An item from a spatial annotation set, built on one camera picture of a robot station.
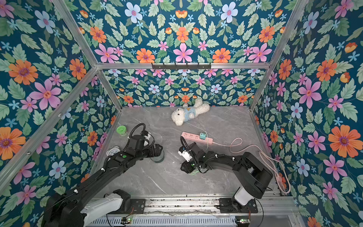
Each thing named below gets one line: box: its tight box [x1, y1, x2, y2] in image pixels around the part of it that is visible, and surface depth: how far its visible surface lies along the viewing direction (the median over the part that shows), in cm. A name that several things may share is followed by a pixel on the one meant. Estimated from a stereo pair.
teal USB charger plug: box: [199, 132, 207, 140], surface depth 98 cm
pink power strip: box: [181, 131, 214, 145], surface depth 100 cm
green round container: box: [116, 124, 128, 137], surface depth 103 cm
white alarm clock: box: [106, 145, 121, 157], surface depth 92 cm
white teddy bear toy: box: [171, 98, 210, 126], surface depth 107 cm
